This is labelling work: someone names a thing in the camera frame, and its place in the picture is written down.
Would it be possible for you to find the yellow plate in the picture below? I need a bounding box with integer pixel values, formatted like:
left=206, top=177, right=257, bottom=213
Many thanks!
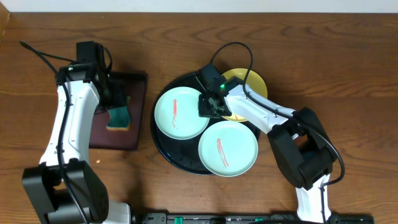
left=223, top=68, right=268, bottom=122

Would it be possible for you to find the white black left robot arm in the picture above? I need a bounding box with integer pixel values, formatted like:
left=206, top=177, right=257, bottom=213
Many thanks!
left=22, top=63, right=132, bottom=223

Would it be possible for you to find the dark red rectangular tray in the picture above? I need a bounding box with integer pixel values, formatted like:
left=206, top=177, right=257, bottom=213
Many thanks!
left=89, top=71, right=147, bottom=151

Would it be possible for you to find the green yellow sponge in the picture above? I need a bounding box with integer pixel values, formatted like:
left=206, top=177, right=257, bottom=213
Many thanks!
left=106, top=96, right=131, bottom=131

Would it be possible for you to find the mint plate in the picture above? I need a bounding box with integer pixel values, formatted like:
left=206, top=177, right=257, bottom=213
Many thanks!
left=154, top=86, right=210, bottom=140
left=198, top=121, right=259, bottom=177

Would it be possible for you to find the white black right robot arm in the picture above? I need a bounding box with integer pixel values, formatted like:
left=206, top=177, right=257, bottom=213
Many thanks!
left=198, top=83, right=343, bottom=223

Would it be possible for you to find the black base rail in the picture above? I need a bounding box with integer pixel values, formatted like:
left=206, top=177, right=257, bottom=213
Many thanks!
left=137, top=213, right=375, bottom=224

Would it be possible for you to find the round black tray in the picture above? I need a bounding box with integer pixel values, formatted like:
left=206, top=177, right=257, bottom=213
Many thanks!
left=151, top=73, right=261, bottom=175

